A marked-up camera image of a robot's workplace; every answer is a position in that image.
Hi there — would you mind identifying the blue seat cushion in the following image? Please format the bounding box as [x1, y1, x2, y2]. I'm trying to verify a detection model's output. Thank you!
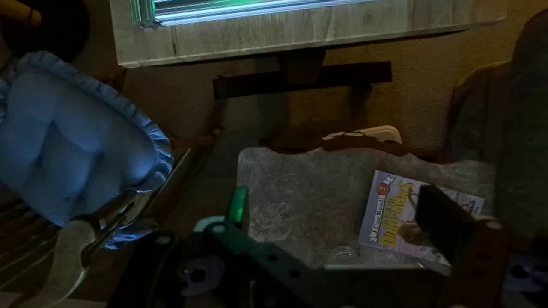
[0, 49, 176, 251]

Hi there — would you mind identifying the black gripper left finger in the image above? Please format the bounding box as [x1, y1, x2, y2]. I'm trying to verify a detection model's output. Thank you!
[226, 185, 252, 227]

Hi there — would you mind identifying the printed magazine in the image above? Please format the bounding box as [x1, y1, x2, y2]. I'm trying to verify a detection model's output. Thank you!
[358, 167, 486, 270]

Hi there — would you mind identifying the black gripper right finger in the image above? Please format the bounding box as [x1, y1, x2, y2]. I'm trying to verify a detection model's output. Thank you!
[414, 183, 479, 265]

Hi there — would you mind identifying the olive fabric sofa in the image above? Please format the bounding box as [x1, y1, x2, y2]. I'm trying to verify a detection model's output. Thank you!
[447, 7, 548, 241]

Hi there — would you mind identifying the wooden spindle chair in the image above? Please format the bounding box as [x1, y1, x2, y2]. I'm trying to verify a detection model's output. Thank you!
[0, 0, 198, 308]

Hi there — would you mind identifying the wooden-top Husky workbench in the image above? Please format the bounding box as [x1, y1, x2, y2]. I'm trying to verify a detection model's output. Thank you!
[108, 0, 510, 143]

